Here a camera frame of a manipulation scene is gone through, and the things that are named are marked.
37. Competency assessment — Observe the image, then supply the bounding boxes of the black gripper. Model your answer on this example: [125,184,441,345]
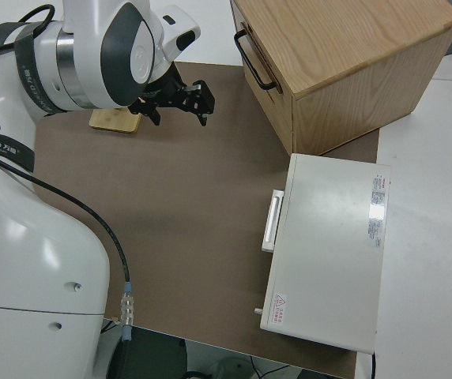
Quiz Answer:
[127,62,216,128]

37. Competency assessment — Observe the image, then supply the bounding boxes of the bamboo mug rack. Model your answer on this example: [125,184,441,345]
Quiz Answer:
[89,106,142,135]

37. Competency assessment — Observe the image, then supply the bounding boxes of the brown table mat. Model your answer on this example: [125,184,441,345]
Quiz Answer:
[32,61,381,379]

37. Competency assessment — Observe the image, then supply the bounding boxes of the wooden drawer box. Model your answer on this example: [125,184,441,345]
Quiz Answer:
[229,0,452,156]

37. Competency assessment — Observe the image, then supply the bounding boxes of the white toaster oven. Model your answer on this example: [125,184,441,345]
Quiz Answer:
[254,152,392,354]

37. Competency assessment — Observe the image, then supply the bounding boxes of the black drawer handle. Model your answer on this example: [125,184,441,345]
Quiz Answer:
[233,30,278,91]

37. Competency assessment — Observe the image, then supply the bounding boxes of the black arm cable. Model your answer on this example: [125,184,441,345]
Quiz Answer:
[0,3,136,344]

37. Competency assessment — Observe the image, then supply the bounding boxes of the toaster oven door handle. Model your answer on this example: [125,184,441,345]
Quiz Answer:
[261,189,285,253]

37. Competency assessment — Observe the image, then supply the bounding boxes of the black velcro strap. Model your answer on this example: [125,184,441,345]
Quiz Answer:
[0,132,36,174]
[14,22,67,116]

